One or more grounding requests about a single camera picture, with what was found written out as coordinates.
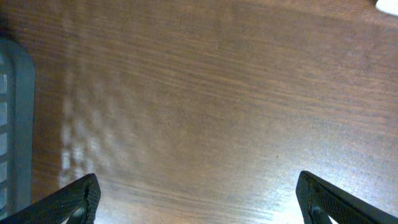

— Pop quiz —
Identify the white barcode scanner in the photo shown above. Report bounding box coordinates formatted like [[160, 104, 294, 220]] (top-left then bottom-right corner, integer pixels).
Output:
[[376, 0, 398, 16]]

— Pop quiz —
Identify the grey plastic mesh basket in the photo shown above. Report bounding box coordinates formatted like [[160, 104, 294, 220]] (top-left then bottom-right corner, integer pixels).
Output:
[[1, 38, 35, 220]]

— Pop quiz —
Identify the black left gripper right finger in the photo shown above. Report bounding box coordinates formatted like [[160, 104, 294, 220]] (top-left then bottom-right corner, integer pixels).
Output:
[[295, 170, 397, 224]]

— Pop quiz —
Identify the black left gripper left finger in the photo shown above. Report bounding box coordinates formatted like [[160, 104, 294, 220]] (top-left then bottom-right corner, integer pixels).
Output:
[[1, 173, 101, 224]]

